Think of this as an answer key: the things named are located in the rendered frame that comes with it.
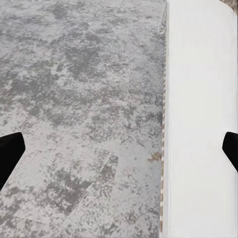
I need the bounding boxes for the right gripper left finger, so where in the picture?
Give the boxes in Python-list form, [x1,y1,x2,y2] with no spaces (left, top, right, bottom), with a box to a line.
[0,132,25,191]

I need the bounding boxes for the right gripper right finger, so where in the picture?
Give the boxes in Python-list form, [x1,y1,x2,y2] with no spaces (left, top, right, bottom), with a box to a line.
[222,131,238,172]

